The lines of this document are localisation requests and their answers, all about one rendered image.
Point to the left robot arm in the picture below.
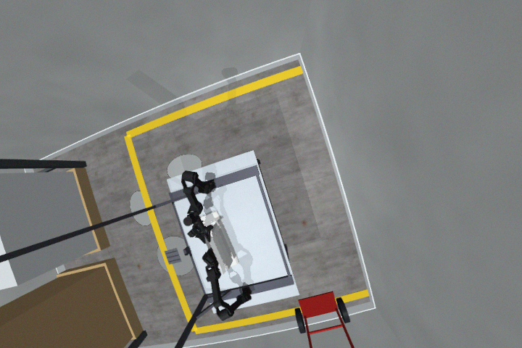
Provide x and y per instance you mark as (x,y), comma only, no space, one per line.
(195,206)

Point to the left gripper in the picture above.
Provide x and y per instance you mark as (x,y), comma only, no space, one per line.
(206,231)

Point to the black metal frame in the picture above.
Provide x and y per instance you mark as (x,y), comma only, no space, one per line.
(198,312)

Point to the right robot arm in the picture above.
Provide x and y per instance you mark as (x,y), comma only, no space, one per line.
(213,276)

